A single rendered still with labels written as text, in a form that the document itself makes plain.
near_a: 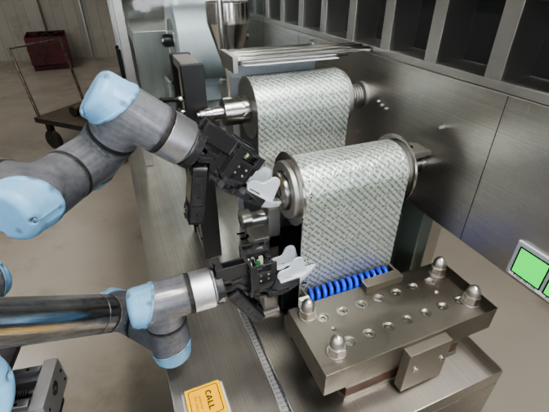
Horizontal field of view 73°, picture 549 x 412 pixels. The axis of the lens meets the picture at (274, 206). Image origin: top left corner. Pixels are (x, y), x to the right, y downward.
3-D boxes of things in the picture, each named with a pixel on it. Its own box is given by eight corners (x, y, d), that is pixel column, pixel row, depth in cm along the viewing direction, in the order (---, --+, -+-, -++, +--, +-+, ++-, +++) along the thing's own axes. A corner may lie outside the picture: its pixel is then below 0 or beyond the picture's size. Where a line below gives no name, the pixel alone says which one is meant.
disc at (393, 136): (367, 179, 91) (378, 123, 82) (368, 179, 91) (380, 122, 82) (405, 213, 80) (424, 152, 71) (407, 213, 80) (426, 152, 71)
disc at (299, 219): (272, 199, 83) (274, 138, 74) (274, 199, 83) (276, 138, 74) (301, 240, 72) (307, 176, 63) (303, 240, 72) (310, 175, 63)
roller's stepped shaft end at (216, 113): (196, 119, 86) (194, 106, 85) (221, 116, 88) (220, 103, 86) (199, 124, 84) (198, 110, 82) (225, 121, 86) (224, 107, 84)
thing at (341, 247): (298, 293, 81) (301, 225, 71) (387, 266, 89) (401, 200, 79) (299, 295, 81) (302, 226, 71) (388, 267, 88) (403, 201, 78)
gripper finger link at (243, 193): (268, 203, 65) (228, 181, 60) (263, 211, 65) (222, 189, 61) (260, 192, 69) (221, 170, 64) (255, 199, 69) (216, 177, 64)
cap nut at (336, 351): (322, 347, 68) (323, 331, 66) (339, 341, 69) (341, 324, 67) (332, 364, 65) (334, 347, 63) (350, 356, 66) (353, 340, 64)
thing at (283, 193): (279, 167, 69) (289, 207, 68) (289, 166, 70) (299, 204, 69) (268, 176, 76) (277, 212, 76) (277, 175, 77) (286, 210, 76)
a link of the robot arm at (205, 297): (198, 320, 68) (189, 291, 74) (222, 313, 69) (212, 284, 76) (193, 291, 64) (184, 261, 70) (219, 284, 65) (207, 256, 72)
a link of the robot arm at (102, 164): (29, 178, 54) (59, 131, 48) (77, 148, 63) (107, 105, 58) (74, 214, 56) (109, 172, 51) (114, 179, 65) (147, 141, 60)
